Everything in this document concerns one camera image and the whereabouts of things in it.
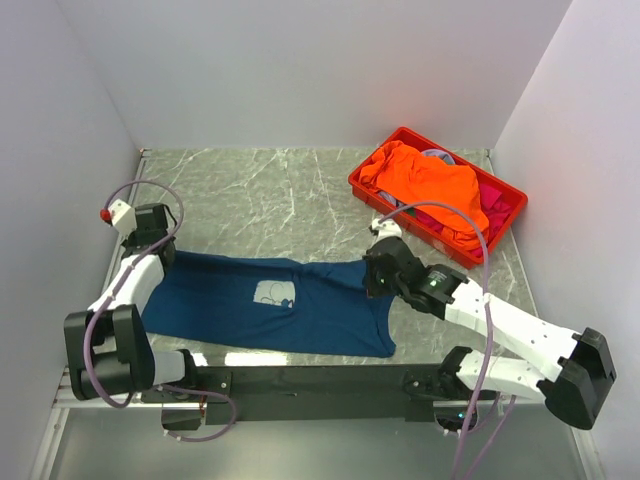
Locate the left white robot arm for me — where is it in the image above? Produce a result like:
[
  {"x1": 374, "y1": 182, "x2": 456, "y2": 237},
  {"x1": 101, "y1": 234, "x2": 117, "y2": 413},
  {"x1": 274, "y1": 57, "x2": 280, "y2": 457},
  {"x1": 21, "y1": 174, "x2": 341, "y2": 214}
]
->
[{"x1": 64, "y1": 200, "x2": 200, "y2": 402}]

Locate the lavender t shirt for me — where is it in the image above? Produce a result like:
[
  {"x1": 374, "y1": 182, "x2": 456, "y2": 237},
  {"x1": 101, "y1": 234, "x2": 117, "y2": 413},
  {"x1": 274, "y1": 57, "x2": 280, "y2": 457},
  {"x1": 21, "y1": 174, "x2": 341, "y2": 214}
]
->
[{"x1": 421, "y1": 149, "x2": 456, "y2": 165}]

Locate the orange t shirt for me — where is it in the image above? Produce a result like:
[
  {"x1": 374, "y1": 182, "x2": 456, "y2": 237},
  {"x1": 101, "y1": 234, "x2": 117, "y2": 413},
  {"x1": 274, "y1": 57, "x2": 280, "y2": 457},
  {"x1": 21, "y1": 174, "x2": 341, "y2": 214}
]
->
[{"x1": 359, "y1": 141, "x2": 490, "y2": 250}]

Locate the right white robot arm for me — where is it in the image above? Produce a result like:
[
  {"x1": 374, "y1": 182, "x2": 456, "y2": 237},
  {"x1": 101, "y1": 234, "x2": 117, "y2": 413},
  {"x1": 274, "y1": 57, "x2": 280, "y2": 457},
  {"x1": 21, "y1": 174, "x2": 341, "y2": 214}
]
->
[{"x1": 364, "y1": 237, "x2": 616, "y2": 430}]

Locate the red plastic bin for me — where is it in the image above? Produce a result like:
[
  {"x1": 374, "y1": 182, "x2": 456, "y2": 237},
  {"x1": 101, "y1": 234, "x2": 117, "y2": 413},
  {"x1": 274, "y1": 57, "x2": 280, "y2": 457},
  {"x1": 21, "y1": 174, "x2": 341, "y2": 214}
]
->
[{"x1": 348, "y1": 127, "x2": 528, "y2": 269}]

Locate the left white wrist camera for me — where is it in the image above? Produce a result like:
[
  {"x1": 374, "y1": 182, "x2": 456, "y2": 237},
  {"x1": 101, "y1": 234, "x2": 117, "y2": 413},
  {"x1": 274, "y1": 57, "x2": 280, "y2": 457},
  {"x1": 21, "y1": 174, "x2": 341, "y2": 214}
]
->
[{"x1": 100, "y1": 199, "x2": 137, "y2": 236}]

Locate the aluminium rail frame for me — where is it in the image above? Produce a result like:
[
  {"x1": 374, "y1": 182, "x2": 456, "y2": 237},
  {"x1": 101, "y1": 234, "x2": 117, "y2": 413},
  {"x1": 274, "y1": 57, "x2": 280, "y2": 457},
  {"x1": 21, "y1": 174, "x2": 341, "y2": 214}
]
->
[{"x1": 53, "y1": 367, "x2": 142, "y2": 409}]

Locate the magenta t shirt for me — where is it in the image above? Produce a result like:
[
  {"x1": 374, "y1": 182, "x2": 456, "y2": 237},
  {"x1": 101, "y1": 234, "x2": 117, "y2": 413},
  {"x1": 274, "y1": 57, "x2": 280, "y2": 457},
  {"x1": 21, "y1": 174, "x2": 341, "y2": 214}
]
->
[{"x1": 415, "y1": 184, "x2": 513, "y2": 257}]

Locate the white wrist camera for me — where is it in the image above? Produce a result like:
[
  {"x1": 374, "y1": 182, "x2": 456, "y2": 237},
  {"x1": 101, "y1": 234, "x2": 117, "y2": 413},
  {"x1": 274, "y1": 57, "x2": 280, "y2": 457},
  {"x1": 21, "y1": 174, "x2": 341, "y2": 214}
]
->
[
  {"x1": 369, "y1": 218, "x2": 402, "y2": 243},
  {"x1": 100, "y1": 199, "x2": 137, "y2": 236}
]

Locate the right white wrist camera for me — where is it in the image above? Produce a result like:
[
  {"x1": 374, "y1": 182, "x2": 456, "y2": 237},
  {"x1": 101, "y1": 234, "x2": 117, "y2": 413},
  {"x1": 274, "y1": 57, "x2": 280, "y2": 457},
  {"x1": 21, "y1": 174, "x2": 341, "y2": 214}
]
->
[{"x1": 369, "y1": 218, "x2": 402, "y2": 243}]

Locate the blue mickey t shirt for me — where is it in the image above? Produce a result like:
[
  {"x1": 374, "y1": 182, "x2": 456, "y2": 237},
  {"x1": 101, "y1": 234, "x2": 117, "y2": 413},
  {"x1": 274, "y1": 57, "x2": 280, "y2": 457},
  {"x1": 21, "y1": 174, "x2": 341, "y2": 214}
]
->
[{"x1": 142, "y1": 251, "x2": 396, "y2": 358}]

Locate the black base beam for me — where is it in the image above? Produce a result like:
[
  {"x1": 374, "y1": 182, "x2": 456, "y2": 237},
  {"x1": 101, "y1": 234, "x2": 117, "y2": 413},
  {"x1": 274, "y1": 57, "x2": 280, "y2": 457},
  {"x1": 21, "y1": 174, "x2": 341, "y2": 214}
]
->
[{"x1": 142, "y1": 364, "x2": 451, "y2": 426}]

